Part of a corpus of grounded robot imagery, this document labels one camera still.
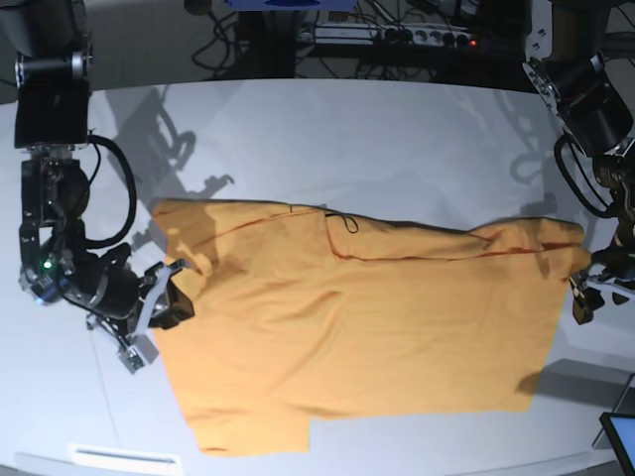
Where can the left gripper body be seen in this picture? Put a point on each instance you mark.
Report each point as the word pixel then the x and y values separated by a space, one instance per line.
pixel 618 264

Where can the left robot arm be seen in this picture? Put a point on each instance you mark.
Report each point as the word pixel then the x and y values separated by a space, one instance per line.
pixel 566 49

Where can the orange T-shirt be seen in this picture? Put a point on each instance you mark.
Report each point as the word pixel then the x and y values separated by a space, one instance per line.
pixel 304 313

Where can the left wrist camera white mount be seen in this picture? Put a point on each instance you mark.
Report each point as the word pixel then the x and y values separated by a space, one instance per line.
pixel 595 279

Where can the tablet on stand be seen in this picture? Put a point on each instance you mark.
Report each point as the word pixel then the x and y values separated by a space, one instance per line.
pixel 617 429

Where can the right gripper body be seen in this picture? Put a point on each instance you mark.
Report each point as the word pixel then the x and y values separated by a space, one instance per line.
pixel 103 285

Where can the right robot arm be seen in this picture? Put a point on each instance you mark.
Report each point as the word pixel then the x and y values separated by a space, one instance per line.
pixel 58 261

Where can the white power strip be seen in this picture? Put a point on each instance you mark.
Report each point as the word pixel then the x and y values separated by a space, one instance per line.
pixel 418 35

